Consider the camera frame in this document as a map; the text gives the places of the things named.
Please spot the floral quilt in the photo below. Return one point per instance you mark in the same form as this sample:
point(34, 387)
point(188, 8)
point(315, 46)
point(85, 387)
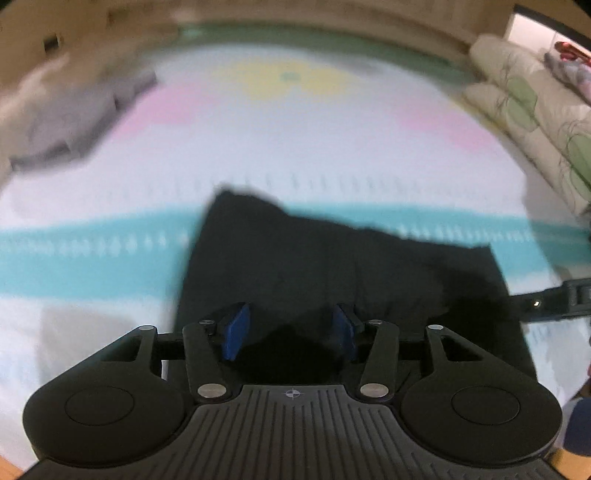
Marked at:
point(545, 115)

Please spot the red patterned cloth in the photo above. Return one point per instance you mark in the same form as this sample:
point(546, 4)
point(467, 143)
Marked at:
point(572, 50)

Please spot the pastel printed blanket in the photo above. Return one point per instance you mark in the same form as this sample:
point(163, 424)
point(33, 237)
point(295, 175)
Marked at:
point(295, 147)

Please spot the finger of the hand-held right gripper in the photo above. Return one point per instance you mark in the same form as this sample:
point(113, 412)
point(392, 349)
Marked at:
point(558, 302)

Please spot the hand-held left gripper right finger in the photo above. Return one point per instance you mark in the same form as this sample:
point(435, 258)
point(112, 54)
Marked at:
point(340, 332)

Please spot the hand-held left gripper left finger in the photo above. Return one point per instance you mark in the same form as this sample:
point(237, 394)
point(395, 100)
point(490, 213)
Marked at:
point(236, 330)

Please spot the grey cloth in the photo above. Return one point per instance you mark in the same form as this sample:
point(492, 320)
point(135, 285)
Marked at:
point(78, 120)

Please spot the wooden bed frame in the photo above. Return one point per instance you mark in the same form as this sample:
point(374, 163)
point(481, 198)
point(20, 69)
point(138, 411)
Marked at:
point(277, 18)

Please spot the blue garment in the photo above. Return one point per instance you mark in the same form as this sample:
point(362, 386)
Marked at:
point(579, 427)

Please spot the black pants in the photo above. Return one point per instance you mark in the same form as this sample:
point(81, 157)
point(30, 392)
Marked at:
point(341, 272)

